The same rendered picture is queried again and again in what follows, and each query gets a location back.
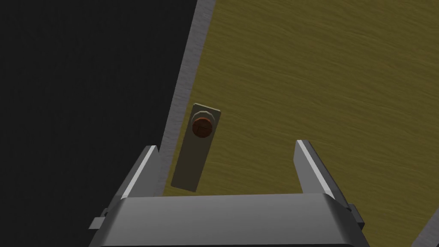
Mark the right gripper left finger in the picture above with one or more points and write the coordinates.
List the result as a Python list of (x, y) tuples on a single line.
[(144, 175)]

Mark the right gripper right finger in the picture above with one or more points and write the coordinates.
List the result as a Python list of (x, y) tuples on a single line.
[(313, 169)]

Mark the red-brown round door knob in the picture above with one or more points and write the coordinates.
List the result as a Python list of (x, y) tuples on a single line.
[(201, 127)]

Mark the olive wooden door leaf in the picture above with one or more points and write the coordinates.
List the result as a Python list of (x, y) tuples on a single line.
[(308, 89)]

